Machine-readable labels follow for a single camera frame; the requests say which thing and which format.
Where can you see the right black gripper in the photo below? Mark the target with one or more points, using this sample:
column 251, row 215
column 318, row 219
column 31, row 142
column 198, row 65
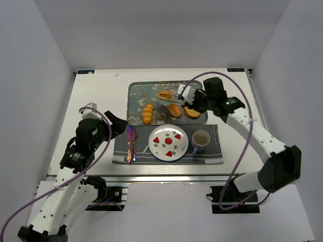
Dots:
column 196, row 101

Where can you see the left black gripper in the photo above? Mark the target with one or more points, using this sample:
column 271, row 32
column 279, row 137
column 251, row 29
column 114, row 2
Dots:
column 106, row 125

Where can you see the golden ring doughnut bread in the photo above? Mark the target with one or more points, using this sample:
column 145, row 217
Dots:
column 165, row 95

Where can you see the steel serving tongs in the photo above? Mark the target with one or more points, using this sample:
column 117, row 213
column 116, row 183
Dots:
column 175, row 97

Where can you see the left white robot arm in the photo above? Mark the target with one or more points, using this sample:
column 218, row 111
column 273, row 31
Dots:
column 72, row 193

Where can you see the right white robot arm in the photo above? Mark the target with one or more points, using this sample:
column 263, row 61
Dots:
column 281, row 163

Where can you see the brown bread slice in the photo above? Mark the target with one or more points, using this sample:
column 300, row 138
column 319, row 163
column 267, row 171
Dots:
column 190, row 113

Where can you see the striped orange bread roll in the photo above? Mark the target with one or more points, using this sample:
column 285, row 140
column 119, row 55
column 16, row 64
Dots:
column 147, row 114

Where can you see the iridescent knife inner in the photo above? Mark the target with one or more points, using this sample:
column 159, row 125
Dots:
column 133, row 143

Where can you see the iridescent knife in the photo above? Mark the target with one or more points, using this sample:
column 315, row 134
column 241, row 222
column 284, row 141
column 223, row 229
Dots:
column 129, row 144
column 133, row 143

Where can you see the iridescent fork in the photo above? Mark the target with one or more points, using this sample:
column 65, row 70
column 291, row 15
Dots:
column 135, row 138

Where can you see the round sesame bun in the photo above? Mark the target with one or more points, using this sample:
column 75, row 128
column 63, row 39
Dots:
column 175, row 110

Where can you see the iridescent knife outer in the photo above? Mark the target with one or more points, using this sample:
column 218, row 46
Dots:
column 129, row 144

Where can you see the blue floral serving tray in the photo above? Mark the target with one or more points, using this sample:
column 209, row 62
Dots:
column 142, row 93

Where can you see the purple mug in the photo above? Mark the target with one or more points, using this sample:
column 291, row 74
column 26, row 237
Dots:
column 200, row 140

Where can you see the white watermelon pattern plate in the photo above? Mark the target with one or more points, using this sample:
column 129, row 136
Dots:
column 168, row 143

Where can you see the right blue corner label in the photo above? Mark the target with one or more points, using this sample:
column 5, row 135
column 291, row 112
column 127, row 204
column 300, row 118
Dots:
column 235, row 69

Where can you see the blue corner label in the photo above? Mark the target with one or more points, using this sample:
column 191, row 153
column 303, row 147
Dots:
column 235, row 69
column 85, row 72

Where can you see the grey cloth placemat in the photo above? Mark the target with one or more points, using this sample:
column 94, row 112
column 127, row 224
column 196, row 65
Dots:
column 211, row 155

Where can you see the left blue corner label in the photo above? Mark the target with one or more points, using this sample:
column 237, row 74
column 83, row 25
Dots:
column 85, row 72

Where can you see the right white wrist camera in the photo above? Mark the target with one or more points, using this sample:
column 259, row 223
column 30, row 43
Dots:
column 183, row 92

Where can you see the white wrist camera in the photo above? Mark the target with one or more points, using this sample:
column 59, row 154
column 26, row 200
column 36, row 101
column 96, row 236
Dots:
column 88, row 112
column 183, row 92

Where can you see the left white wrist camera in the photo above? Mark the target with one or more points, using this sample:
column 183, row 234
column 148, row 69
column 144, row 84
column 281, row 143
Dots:
column 88, row 112

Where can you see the aluminium table edge rail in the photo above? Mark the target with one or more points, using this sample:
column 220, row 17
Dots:
column 164, row 178

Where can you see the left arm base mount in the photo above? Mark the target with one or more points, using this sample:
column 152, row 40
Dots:
column 109, row 197

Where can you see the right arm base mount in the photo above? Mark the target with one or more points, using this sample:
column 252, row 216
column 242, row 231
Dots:
column 230, row 198

